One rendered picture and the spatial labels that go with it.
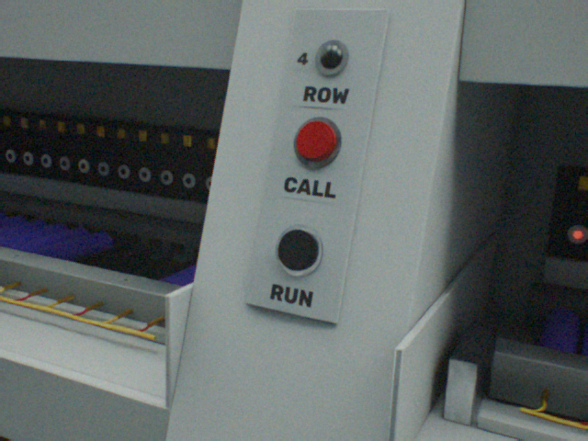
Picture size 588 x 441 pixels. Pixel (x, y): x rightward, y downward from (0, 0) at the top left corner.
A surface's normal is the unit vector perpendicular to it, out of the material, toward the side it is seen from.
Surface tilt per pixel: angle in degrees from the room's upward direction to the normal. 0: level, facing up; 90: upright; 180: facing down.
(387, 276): 90
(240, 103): 90
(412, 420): 90
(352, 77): 90
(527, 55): 107
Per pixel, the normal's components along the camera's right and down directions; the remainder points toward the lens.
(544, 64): -0.43, 0.19
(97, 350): 0.04, -0.97
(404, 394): 0.90, 0.14
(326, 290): -0.41, -0.10
